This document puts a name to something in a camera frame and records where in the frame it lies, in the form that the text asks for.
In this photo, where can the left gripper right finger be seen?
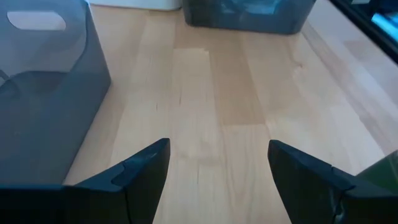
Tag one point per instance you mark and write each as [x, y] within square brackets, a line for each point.
[317, 196]

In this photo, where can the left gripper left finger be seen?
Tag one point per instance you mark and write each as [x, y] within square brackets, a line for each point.
[124, 199]

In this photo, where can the grey translucent plastic bin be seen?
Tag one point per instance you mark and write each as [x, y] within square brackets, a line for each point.
[280, 25]
[46, 124]

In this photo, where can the black aluminium table frame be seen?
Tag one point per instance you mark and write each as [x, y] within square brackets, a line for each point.
[367, 28]

